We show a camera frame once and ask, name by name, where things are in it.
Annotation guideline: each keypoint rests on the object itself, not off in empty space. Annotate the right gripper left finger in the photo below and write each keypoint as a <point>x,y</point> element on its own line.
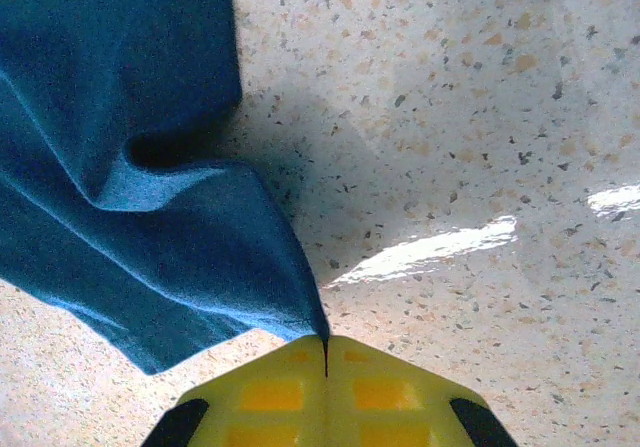
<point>270,397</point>

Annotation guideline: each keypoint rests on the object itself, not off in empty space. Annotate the blue t-shirt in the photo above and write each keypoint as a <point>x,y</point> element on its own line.
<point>125,167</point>

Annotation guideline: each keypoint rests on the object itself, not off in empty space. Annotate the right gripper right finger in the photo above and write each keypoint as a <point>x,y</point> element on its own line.
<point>390,397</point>

